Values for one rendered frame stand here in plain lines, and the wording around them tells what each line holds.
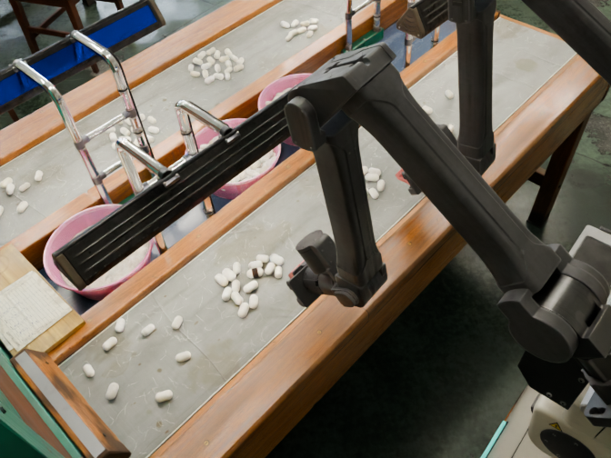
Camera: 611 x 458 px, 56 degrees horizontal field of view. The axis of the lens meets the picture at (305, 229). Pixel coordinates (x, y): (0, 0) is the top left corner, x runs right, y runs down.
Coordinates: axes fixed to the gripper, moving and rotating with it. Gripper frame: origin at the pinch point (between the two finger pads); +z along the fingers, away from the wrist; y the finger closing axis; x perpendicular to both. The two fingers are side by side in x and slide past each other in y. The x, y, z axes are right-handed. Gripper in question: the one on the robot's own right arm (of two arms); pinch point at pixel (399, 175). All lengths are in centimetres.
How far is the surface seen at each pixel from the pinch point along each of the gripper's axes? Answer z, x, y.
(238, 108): 47, -33, 3
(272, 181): 23.4, -13.9, 18.7
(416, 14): -7.5, -30.3, -22.5
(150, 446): 1, 8, 82
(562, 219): 39, 76, -89
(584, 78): -7, 14, -71
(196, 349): 8, 2, 63
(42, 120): 77, -61, 46
